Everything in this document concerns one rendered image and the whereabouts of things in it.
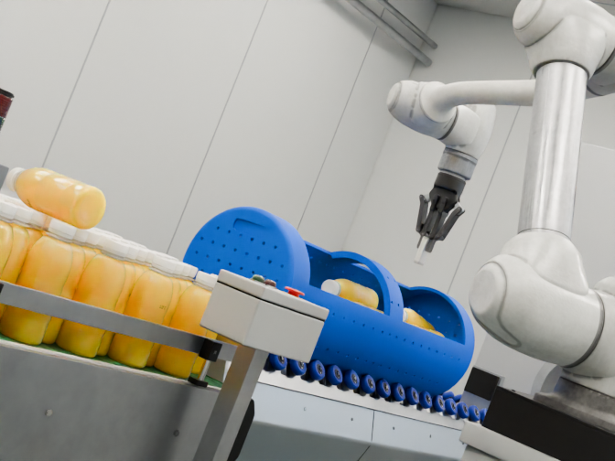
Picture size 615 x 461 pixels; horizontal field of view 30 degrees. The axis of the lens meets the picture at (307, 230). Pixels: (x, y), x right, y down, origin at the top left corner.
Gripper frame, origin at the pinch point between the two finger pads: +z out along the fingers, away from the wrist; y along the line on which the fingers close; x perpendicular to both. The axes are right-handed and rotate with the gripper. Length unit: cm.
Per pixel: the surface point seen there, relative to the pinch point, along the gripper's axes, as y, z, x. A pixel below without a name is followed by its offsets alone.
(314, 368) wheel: -11, 34, 45
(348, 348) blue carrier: -13.4, 27.7, 38.2
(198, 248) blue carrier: 10, 19, 69
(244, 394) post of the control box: -32, 39, 93
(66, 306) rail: -22, 33, 129
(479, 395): -1, 31, -59
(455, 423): -11.8, 38.4, -28.4
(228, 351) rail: -22, 34, 88
